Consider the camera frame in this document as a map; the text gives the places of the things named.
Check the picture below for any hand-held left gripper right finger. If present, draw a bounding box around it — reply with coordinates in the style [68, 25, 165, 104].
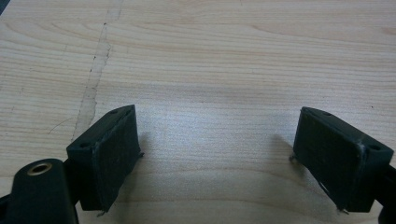
[289, 105, 395, 216]

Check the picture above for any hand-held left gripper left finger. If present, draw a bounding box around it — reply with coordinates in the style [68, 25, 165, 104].
[65, 104, 145, 217]

